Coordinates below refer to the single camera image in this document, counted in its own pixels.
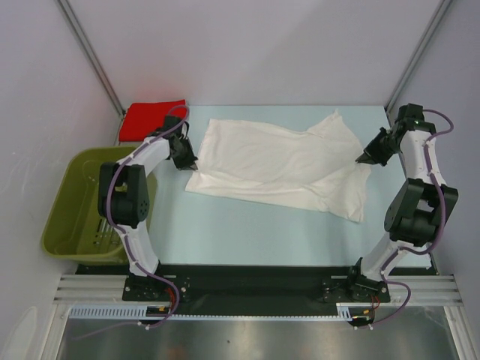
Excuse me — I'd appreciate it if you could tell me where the white t shirt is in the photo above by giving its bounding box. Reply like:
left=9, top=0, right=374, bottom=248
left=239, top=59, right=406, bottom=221
left=185, top=112, right=371, bottom=223

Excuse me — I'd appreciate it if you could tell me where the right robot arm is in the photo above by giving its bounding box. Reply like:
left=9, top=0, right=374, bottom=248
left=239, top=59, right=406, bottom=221
left=345, top=103, right=458, bottom=302

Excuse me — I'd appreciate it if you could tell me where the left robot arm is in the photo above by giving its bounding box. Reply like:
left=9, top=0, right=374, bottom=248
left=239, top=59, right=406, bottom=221
left=97, top=115, right=197, bottom=300

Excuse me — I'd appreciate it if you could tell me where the folded red t shirt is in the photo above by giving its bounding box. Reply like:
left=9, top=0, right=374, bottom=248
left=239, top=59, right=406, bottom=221
left=118, top=99, right=187, bottom=143

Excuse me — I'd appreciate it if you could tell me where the olive green plastic bin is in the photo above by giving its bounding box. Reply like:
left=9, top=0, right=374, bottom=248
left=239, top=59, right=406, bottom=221
left=41, top=146, right=134, bottom=266

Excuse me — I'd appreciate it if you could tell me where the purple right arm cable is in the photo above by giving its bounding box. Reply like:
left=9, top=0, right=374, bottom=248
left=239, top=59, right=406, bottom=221
left=369, top=108, right=455, bottom=331

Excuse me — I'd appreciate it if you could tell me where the aluminium frame post right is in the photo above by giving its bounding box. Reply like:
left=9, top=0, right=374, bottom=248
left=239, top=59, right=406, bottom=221
left=383, top=0, right=454, bottom=115

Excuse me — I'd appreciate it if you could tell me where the aluminium frame post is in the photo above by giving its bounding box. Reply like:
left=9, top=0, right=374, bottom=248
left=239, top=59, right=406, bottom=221
left=383, top=0, right=454, bottom=115
left=55, top=0, right=126, bottom=119

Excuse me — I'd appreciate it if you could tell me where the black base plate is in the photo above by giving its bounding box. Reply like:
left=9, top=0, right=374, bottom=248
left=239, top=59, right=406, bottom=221
left=76, top=262, right=393, bottom=317

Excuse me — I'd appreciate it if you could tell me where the aluminium front rail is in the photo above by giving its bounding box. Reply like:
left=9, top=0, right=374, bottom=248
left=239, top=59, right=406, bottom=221
left=53, top=274, right=463, bottom=307

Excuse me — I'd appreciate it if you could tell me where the white slotted cable duct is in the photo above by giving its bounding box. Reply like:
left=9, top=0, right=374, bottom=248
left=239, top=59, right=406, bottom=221
left=69, top=304, right=365, bottom=322

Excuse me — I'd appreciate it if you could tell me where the aluminium frame post left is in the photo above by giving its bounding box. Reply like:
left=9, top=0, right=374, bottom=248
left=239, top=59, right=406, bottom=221
left=55, top=0, right=126, bottom=119

